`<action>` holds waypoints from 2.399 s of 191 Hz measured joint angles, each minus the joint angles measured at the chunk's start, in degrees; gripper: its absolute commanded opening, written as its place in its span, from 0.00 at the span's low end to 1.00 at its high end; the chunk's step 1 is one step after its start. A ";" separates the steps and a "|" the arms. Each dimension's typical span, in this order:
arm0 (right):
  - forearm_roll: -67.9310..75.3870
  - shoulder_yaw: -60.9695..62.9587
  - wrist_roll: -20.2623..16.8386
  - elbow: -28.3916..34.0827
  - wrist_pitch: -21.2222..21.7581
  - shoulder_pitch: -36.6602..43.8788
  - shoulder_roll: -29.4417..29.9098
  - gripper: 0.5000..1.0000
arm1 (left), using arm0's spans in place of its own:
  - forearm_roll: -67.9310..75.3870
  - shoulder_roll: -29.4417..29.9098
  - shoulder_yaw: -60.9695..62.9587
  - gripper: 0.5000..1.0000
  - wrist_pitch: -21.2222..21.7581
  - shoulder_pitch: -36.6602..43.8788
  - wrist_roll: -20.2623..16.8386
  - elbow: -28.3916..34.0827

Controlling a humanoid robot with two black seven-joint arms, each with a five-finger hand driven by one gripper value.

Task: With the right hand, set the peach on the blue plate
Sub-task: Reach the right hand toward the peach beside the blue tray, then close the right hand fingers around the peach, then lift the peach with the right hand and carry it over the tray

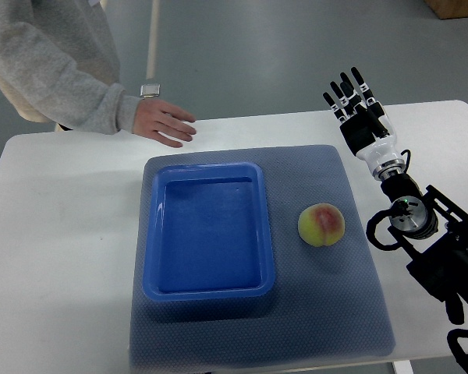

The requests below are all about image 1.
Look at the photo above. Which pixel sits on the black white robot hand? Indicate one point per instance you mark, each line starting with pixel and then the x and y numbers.
pixel 364 125

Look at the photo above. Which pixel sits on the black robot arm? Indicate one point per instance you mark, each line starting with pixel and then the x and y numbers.
pixel 430 228

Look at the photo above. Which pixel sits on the grey sweater forearm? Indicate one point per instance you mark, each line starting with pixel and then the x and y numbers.
pixel 58 62

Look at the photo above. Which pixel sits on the yellow red peach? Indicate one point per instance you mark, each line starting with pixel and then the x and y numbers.
pixel 321 224

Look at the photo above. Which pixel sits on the person's bare hand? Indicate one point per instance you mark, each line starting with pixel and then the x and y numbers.
pixel 164 123

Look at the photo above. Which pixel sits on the wooden box corner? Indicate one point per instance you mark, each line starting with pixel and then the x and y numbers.
pixel 449 9

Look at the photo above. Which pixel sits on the blue plastic tray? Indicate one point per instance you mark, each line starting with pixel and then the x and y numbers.
pixel 208 234

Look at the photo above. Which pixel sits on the grey blue table mat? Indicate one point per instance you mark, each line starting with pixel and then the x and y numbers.
pixel 326 303

